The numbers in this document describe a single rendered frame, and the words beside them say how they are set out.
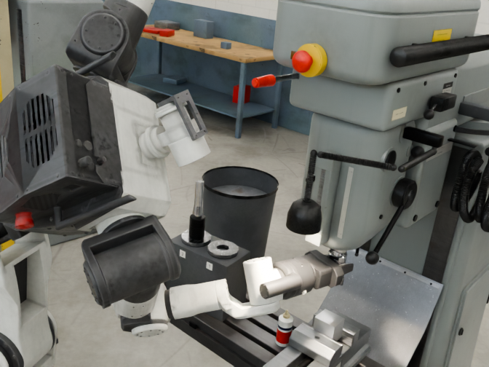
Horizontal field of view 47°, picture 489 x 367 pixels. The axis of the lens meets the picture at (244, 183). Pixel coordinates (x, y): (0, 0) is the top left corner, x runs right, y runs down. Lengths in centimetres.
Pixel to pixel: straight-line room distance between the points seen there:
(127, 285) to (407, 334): 101
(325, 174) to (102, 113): 49
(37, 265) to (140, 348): 172
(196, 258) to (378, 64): 85
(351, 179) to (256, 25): 575
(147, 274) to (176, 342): 213
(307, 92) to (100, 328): 226
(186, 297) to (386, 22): 70
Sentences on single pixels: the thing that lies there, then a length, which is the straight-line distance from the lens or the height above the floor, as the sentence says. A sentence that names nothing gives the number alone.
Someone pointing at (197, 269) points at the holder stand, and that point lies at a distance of 166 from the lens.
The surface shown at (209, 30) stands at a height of 98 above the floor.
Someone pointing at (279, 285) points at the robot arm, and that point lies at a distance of 125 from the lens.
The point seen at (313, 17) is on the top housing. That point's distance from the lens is 108.
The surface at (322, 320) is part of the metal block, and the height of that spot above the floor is 108.
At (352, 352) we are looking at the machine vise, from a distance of 160.
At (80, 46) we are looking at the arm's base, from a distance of 112.
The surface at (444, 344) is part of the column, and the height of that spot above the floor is 88.
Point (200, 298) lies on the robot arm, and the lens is 128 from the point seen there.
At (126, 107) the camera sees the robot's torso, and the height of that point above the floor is 165.
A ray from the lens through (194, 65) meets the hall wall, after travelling 768.
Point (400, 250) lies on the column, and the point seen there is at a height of 114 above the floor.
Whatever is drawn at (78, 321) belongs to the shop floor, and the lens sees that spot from 328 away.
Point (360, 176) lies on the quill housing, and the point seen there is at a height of 151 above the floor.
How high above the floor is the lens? 194
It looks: 23 degrees down
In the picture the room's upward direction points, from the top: 5 degrees clockwise
